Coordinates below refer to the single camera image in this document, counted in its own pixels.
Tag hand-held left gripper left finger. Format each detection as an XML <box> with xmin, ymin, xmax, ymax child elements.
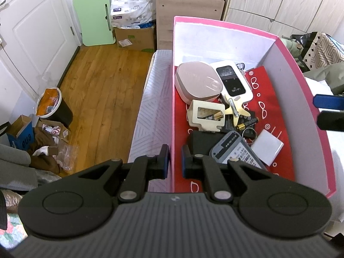
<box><xmin>78</xmin><ymin>144</ymin><xmax>170</xmax><ymax>203</ymax></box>

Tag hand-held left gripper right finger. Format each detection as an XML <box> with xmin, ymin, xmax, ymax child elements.
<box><xmin>181</xmin><ymin>144</ymin><xmax>273</xmax><ymax>203</ymax></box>

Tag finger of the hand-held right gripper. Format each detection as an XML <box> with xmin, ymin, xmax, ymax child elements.
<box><xmin>312</xmin><ymin>94</ymin><xmax>344</xmax><ymax>110</ymax></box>
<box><xmin>316</xmin><ymin>110</ymin><xmax>344</xmax><ymax>132</ymax></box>

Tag black power bank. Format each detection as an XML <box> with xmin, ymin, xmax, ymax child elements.
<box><xmin>187</xmin><ymin>130</ymin><xmax>229</xmax><ymax>172</ymax></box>

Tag cream plastic holder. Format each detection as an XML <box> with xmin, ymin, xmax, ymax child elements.
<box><xmin>186</xmin><ymin>99</ymin><xmax>226</xmax><ymax>132</ymax></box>

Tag grey calculator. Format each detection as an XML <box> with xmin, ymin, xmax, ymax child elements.
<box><xmin>209</xmin><ymin>130</ymin><xmax>268</xmax><ymax>171</ymax></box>

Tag black phone battery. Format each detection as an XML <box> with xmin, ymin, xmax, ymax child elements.
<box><xmin>223</xmin><ymin>110</ymin><xmax>256</xmax><ymax>133</ymax></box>

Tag metal key ring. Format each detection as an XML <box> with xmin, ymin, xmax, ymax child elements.
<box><xmin>242</xmin><ymin>127</ymin><xmax>257</xmax><ymax>141</ymax></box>

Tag white square adapter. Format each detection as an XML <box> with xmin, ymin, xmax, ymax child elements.
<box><xmin>250</xmin><ymin>129</ymin><xmax>284</xmax><ymax>166</ymax></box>

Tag gold star-shaped ornament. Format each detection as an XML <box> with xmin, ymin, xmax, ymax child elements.
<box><xmin>220</xmin><ymin>93</ymin><xmax>250</xmax><ymax>127</ymax></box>

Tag white portable router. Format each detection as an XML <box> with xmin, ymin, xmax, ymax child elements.
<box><xmin>210</xmin><ymin>59</ymin><xmax>253</xmax><ymax>105</ymax></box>

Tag pink cardboard box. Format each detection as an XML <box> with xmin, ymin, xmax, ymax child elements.
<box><xmin>170</xmin><ymin>15</ymin><xmax>337</xmax><ymax>197</ymax></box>

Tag grey green blanket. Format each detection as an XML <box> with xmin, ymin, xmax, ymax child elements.
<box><xmin>304</xmin><ymin>62</ymin><xmax>344</xmax><ymax>94</ymax></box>

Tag white duvet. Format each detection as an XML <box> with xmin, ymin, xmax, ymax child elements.
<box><xmin>304</xmin><ymin>77</ymin><xmax>344</xmax><ymax>221</ymax></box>

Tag black beige patterned bag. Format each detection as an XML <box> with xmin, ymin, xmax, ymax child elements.
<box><xmin>292</xmin><ymin>32</ymin><xmax>344</xmax><ymax>69</ymax></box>

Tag grey striped bedsheet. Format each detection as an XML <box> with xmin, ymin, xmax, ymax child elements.
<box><xmin>128</xmin><ymin>50</ymin><xmax>174</xmax><ymax>192</ymax></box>

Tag pale green cloth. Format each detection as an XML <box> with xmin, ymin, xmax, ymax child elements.
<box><xmin>282</xmin><ymin>36</ymin><xmax>307</xmax><ymax>65</ymax></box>

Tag rose gold square case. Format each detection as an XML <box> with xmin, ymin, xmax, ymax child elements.
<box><xmin>175</xmin><ymin>61</ymin><xmax>223</xmax><ymax>103</ymax></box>

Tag clear plastic bag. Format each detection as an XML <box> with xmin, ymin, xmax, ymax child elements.
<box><xmin>55</xmin><ymin>142</ymin><xmax>80</xmax><ymax>174</ymax></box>

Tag black trash bin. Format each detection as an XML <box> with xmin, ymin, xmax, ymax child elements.
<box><xmin>36</xmin><ymin>87</ymin><xmax>74</xmax><ymax>128</ymax></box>

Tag light wooden wardrobe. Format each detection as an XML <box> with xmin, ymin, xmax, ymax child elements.
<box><xmin>223</xmin><ymin>0</ymin><xmax>344</xmax><ymax>39</ymax></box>

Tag brown cardboard box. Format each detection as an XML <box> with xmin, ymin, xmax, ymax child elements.
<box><xmin>114</xmin><ymin>24</ymin><xmax>157</xmax><ymax>53</ymax></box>

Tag orange plastic bag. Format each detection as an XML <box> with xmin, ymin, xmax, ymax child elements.
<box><xmin>37</xmin><ymin>89</ymin><xmax>61</xmax><ymax>116</ymax></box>

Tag black door draft strip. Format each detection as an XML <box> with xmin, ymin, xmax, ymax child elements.
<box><xmin>58</xmin><ymin>46</ymin><xmax>80</xmax><ymax>86</ymax></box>

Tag blue cardboard box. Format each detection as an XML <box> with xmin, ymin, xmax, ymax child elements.
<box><xmin>6</xmin><ymin>115</ymin><xmax>35</xmax><ymax>151</ymax></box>

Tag wooden cabinet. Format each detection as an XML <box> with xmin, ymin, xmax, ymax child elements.
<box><xmin>155</xmin><ymin>0</ymin><xmax>226</xmax><ymax>51</ymax></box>

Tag white tissue roll pack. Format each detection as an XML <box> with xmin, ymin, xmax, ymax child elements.
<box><xmin>110</xmin><ymin>0</ymin><xmax>156</xmax><ymax>29</ymax></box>

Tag green folding table board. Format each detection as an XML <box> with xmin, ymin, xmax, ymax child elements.
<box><xmin>73</xmin><ymin>0</ymin><xmax>117</xmax><ymax>47</ymax></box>

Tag floral blanket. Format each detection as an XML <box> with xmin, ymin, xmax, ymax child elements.
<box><xmin>0</xmin><ymin>189</ymin><xmax>27</xmax><ymax>249</ymax></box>

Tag black flat object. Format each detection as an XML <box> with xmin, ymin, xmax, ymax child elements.
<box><xmin>0</xmin><ymin>193</ymin><xmax>8</xmax><ymax>230</ymax></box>

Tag white door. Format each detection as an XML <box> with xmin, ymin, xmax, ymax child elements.
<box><xmin>0</xmin><ymin>0</ymin><xmax>81</xmax><ymax>100</ymax></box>

